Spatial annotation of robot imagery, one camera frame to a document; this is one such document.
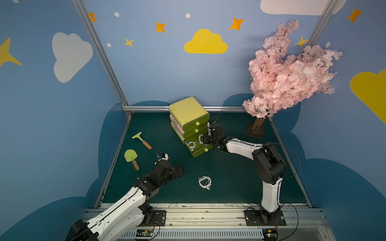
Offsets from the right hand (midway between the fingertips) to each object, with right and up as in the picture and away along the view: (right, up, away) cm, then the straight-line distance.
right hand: (205, 134), depth 98 cm
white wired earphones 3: (+1, -28, -14) cm, 31 cm away
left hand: (-16, -17, -16) cm, 29 cm away
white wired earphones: (-9, -9, +3) cm, 13 cm away
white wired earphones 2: (-4, -3, +5) cm, 7 cm away
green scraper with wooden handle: (-47, -1, +6) cm, 48 cm away
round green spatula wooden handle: (-49, -13, -2) cm, 51 cm away
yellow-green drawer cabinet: (-10, +10, -10) cm, 17 cm away
